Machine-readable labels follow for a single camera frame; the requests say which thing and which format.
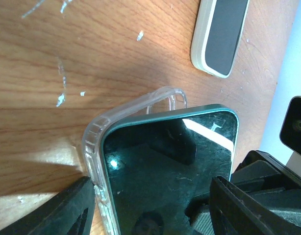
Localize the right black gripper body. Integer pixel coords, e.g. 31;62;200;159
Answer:
184;149;301;235

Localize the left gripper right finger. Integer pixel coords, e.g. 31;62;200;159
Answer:
209;176;288;235

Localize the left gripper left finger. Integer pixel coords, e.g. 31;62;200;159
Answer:
0;176;95;235

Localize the teal phone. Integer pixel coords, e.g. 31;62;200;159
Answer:
100;104;239;235

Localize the clear magsafe phone case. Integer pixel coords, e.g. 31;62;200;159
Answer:
81;86;188;235

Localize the white phone case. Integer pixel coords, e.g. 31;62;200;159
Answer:
190;0;249;78

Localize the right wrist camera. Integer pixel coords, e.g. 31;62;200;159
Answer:
280;96;301;155

